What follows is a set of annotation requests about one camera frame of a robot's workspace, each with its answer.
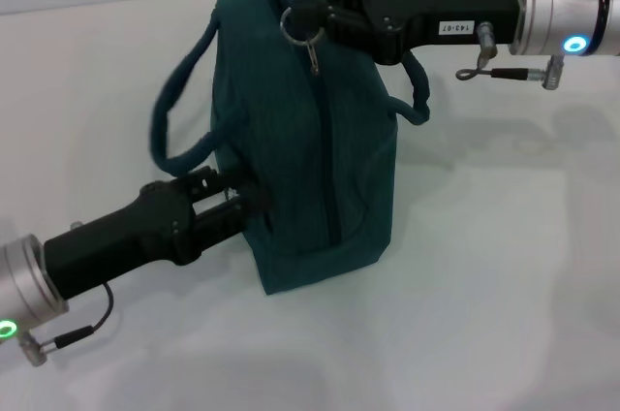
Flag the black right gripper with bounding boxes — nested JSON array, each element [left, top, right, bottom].
[[289, 0, 522, 67]]

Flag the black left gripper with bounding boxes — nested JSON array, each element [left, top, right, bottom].
[[42, 166, 271, 303]]

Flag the dark teal fabric lunch bag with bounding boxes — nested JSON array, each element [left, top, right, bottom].
[[152, 0, 431, 297]]

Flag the right arm cable with plug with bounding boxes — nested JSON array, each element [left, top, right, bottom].
[[454, 20, 567, 91]]

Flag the arm cable with plug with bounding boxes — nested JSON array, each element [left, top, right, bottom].
[[17, 282, 116, 367], [454, 20, 567, 91]]

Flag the left arm cable with plug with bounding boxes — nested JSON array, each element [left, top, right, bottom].
[[17, 282, 116, 367]]

